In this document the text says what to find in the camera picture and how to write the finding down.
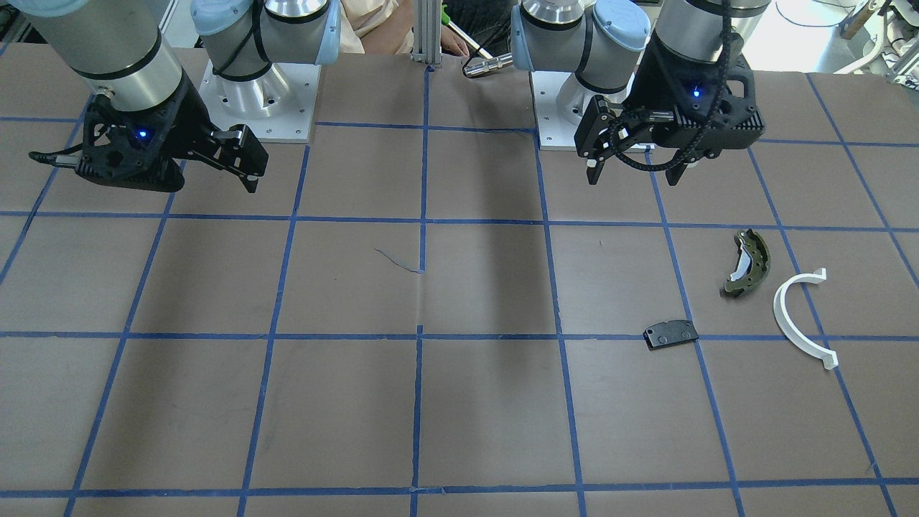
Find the aluminium frame post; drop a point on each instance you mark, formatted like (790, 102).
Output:
(426, 47)

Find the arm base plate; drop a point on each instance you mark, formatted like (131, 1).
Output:
(559, 102)
(277, 108)

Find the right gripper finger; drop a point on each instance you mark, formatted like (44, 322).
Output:
(242, 154)

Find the black brake pad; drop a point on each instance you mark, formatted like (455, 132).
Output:
(663, 335)

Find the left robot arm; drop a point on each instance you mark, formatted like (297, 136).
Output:
(603, 44)

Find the green brake shoe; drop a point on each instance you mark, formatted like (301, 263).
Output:
(753, 264)

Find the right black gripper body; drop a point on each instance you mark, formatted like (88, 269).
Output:
(188, 115)

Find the seated person beige shirt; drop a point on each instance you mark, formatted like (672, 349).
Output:
(377, 27)

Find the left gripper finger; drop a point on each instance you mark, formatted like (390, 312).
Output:
(597, 137)
(674, 172)

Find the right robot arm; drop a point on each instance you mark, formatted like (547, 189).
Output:
(118, 48)

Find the silver handheld tool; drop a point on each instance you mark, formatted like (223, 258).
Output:
(481, 67)

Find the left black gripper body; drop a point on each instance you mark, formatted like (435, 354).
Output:
(655, 90)

